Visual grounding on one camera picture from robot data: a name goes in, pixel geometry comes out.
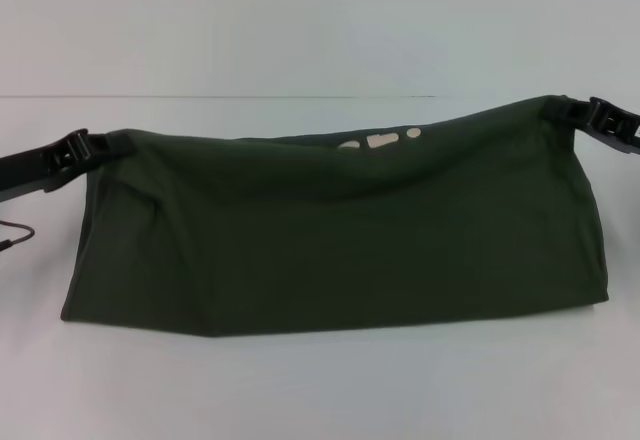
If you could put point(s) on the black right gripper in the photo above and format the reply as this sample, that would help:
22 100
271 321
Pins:
631 122

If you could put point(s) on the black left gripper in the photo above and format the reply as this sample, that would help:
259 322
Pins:
25 165

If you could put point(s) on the dark green t-shirt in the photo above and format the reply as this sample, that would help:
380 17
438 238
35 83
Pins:
330 230

